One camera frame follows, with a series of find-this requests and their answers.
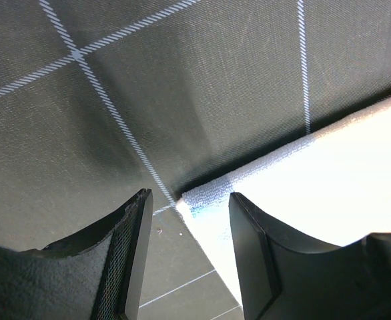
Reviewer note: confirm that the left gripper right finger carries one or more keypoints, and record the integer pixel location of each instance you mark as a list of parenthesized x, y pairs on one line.
[(286, 274)]

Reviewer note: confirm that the blue polka dot towel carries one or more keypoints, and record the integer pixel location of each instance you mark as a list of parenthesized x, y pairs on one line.
[(333, 184)]

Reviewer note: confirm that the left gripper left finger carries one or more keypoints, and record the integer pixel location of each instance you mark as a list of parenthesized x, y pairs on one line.
[(95, 273)]

